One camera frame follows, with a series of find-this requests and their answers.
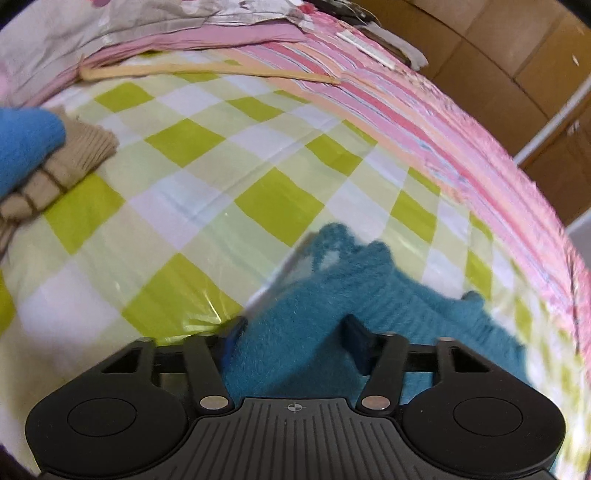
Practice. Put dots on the brown wooden wardrobe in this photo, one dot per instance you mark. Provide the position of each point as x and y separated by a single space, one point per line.
498 41

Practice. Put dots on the beige ribbed knit garment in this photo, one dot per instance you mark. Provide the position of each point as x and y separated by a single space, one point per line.
74 157

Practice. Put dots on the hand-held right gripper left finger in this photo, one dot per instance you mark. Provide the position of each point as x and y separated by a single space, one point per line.
229 344

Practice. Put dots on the blue knit garment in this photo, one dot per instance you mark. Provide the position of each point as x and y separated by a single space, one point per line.
25 147

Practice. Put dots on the teal flower-print sweater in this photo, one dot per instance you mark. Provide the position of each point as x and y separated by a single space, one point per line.
300 332

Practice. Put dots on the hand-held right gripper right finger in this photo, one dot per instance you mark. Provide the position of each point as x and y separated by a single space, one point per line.
356 341

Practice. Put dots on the green white checkered bed sheet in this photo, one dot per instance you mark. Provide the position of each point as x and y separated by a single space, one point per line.
221 184

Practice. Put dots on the white flat remote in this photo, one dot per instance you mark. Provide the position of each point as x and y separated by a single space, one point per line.
364 46

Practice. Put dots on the white pink printed pillow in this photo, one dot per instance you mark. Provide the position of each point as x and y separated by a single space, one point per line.
115 23

